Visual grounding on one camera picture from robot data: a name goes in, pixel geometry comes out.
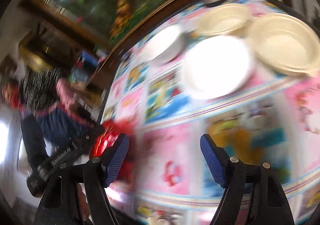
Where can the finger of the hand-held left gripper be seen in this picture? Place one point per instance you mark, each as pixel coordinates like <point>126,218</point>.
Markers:
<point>88,139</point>

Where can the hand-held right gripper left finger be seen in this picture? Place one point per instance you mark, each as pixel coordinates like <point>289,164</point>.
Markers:
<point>117,160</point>

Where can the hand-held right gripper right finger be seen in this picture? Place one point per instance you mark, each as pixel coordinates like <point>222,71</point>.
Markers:
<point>212,162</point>

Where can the white foam plate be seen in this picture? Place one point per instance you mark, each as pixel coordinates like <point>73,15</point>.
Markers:
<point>215,67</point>

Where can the white bowl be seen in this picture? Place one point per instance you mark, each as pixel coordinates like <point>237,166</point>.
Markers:
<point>162,43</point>

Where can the cream plastic plate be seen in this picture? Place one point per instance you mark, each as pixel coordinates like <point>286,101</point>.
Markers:
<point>282,44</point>

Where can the cream plastic bowl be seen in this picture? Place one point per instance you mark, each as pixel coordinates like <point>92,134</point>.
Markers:
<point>222,21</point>

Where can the printed fruit tablecloth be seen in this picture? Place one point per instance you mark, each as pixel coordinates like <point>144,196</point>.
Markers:
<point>175,144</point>

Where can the person in patterned top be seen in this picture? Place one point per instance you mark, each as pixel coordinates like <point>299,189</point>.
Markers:
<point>45,94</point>

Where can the blue jug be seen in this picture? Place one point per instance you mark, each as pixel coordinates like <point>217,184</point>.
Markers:
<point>87,56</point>

